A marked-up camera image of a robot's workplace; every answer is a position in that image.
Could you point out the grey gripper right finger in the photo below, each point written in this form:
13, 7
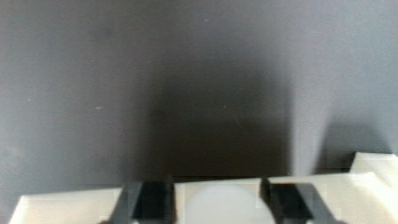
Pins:
296, 203

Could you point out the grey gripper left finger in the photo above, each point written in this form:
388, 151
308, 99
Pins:
147, 206

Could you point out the white cabinet body box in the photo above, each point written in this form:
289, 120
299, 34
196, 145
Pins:
223, 202

